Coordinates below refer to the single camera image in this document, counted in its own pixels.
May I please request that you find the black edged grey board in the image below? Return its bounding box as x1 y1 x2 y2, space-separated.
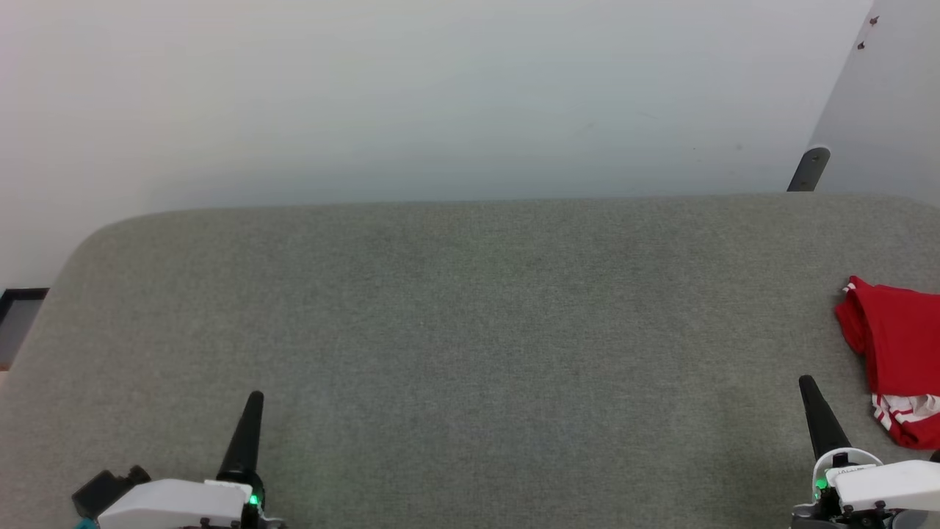
0 287 51 370

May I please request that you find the white door panel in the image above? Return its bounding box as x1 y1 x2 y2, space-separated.
808 0 940 201

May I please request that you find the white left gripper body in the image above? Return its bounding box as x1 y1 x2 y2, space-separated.
98 478 289 529

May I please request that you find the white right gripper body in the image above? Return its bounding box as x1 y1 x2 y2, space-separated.
790 447 940 529

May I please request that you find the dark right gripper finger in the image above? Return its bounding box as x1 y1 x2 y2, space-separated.
798 375 853 462

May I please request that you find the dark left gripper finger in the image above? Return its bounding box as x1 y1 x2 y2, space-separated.
216 390 266 487

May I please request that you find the red and white basketball jersey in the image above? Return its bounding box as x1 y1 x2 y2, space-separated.
834 276 940 451

